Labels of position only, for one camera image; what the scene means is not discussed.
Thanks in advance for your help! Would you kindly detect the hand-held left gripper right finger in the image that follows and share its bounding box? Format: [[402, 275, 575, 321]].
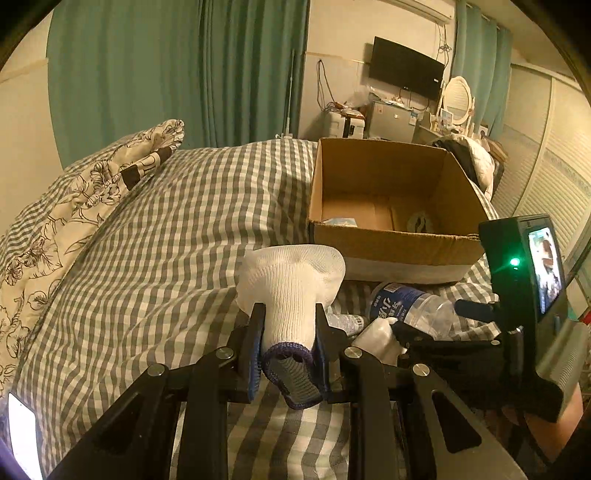
[[315, 303, 527, 480]]

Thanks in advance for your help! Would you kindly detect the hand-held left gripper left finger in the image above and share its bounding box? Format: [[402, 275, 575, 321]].
[[46, 302, 267, 480]]

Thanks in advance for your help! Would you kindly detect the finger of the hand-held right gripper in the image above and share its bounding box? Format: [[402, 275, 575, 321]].
[[455, 299, 502, 324], [392, 320, 505, 384]]

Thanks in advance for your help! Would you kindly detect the white cloth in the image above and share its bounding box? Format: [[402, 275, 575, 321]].
[[351, 318, 408, 365]]

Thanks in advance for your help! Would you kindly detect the white knit glove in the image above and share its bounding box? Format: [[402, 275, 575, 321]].
[[236, 244, 347, 411]]

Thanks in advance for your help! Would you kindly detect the cardboard box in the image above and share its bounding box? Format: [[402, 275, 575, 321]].
[[307, 137, 491, 284]]

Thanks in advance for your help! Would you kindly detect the person's right forearm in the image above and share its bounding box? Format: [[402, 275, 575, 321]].
[[503, 388, 585, 464]]

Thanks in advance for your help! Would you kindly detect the small clear plastic bottle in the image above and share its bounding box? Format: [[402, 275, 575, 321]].
[[325, 313, 368, 337]]

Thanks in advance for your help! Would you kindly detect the blue label plastic water bottle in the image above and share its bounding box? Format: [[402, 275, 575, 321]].
[[367, 281, 462, 342]]

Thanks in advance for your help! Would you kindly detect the white padded jacket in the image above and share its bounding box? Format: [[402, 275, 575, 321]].
[[434, 134, 498, 199]]

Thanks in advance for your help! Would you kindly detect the white sliding wardrobe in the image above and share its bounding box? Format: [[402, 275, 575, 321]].
[[489, 62, 591, 296]]

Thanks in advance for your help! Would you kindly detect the white vanity mirror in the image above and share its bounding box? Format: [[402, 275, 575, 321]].
[[438, 76, 476, 136]]

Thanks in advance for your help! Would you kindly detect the silver mini fridge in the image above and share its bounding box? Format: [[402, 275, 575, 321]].
[[365, 99, 423, 143]]

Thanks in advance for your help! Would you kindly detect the narrow green curtain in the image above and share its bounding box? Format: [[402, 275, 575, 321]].
[[455, 2, 513, 137]]

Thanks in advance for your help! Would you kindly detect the white appliance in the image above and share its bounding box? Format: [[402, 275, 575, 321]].
[[325, 111, 368, 139]]

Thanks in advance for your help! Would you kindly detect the floral pillow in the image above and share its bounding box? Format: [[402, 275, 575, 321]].
[[0, 119, 185, 398]]

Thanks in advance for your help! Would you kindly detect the smartphone with lit screen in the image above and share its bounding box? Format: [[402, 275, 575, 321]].
[[7, 392, 44, 480]]

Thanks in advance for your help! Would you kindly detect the white pole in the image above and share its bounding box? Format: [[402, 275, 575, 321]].
[[284, 48, 296, 139]]

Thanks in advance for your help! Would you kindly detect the wide green curtain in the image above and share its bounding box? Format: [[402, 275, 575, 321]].
[[47, 0, 310, 169]]

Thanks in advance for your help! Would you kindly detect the black wall television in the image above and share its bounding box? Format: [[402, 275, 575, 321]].
[[368, 36, 446, 100]]

